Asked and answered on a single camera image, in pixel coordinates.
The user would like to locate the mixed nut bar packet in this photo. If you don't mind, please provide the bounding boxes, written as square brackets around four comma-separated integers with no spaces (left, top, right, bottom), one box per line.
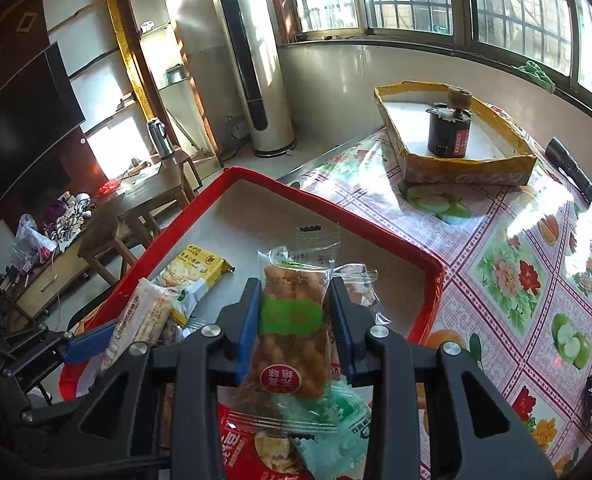
[333,263,391,325]

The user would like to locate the white wafer packet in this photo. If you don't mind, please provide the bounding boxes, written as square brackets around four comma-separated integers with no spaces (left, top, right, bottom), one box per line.
[100,278,175,372]

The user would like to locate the yellow biscuit packet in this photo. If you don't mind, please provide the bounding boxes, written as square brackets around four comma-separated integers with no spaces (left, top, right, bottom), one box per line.
[154,244,235,327]

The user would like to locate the green label twist packet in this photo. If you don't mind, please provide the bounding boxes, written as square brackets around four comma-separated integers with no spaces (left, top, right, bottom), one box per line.
[232,224,340,437]

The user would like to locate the red snack bag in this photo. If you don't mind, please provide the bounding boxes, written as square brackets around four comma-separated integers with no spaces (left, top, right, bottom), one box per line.
[218,404,312,480]

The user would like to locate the green long snack packet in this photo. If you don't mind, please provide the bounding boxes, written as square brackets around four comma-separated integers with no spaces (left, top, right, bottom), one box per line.
[291,382,372,479]

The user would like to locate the red snack tray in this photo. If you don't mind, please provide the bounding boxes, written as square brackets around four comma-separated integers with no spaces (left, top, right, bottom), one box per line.
[57,166,446,480]

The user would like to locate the floral fruit tablecloth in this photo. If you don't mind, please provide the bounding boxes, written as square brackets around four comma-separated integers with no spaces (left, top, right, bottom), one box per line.
[285,131,592,479]

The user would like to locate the white tower air conditioner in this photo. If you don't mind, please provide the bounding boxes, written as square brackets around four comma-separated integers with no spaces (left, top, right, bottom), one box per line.
[212,0,297,158]

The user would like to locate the steel kettle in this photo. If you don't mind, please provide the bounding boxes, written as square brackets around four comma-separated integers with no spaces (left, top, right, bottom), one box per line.
[147,117,173,159]

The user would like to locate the black jar in yellow tray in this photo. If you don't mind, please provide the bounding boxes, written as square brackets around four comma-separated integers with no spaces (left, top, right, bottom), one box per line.
[427,86,472,158]

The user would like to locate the yellow cardboard tray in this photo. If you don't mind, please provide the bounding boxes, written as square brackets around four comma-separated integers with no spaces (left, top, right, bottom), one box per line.
[374,80,536,185]

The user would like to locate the black flashlight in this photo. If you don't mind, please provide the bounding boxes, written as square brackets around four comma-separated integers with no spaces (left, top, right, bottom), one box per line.
[545,136,592,204]

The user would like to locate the green cloth on windowsill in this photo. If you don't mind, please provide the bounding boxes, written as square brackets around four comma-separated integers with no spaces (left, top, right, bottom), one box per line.
[515,60,556,94]

